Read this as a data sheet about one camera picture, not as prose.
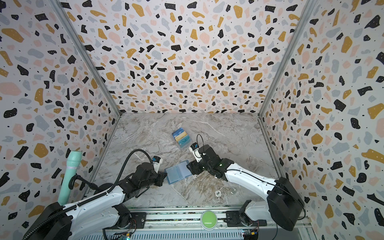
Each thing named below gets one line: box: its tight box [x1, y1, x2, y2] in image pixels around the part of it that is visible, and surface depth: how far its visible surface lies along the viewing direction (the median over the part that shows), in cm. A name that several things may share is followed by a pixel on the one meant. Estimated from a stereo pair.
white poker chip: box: [214, 190, 222, 198], surface depth 85 cm
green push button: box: [200, 210, 218, 231], surface depth 75 cm
